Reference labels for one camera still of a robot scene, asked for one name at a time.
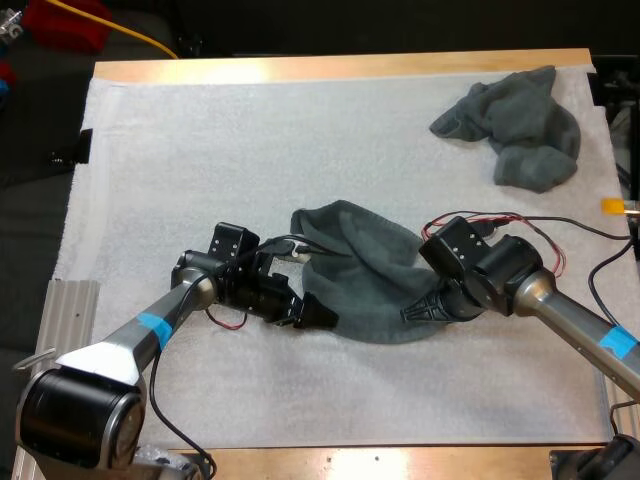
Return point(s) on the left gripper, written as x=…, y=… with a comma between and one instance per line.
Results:
x=260, y=292

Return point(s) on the pile of grey-green towels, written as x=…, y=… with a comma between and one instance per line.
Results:
x=520, y=125

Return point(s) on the dark clamp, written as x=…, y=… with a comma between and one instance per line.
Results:
x=75, y=147

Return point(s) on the ribbed aluminium rail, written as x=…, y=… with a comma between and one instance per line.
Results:
x=65, y=315
x=622, y=405

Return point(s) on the grey-green towel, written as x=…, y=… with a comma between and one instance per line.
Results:
x=370, y=280

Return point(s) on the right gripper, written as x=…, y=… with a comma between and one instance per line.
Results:
x=462, y=302

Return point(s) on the orange clip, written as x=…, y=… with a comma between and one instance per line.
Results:
x=614, y=206

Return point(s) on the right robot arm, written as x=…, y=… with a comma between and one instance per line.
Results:
x=545, y=300

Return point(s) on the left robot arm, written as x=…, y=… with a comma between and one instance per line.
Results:
x=150, y=325

